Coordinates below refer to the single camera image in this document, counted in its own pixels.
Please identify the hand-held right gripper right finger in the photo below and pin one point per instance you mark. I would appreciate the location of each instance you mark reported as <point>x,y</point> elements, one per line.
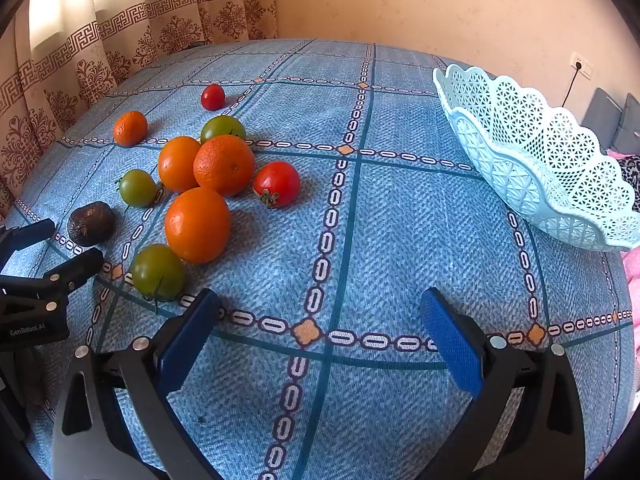
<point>450,340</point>

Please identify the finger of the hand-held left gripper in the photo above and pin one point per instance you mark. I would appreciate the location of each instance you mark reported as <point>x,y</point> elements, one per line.
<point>35,232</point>
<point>75,267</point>

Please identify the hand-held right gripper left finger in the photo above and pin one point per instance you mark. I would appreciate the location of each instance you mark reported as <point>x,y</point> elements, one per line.
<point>187,340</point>

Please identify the large green tomato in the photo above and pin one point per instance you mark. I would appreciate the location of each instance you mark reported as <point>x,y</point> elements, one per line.
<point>157,272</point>

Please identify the small green tomato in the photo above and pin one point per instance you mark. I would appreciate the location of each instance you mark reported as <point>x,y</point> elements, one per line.
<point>137,188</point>

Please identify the large smooth orange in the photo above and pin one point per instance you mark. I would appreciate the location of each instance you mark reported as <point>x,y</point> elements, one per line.
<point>197,225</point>

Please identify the small tangerine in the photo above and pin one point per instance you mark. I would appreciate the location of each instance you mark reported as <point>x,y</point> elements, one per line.
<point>130,128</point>

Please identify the rough-skinned orange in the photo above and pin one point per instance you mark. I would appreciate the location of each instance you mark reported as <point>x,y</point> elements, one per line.
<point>224,165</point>

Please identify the red tomato with stem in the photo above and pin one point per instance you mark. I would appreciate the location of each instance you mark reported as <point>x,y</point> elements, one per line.
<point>276,184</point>

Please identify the light blue plastic basket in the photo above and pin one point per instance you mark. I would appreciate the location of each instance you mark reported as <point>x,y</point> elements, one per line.
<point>550,180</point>

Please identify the small red cherry tomato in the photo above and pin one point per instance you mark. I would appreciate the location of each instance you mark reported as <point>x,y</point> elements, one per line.
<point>212,96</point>

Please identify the dark wrinkled avocado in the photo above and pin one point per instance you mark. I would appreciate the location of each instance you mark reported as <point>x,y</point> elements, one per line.
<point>91,223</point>

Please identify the blue patterned bedspread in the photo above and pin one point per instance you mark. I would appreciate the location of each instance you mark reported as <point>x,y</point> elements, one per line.
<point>400,260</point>

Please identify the pink cloth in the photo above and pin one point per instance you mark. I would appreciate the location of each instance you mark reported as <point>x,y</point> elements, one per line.
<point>632,285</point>

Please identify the beige patterned curtain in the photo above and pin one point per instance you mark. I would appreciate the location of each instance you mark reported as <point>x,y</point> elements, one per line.
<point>75,35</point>

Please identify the leopard print cloth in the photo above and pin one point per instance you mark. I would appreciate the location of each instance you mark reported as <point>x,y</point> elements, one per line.
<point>631,180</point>

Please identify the grey cushion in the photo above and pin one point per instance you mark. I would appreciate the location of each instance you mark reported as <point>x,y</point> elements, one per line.
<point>602,112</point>
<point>630,127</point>

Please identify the white wall socket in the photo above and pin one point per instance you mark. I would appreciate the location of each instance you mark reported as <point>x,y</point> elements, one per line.
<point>581,65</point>

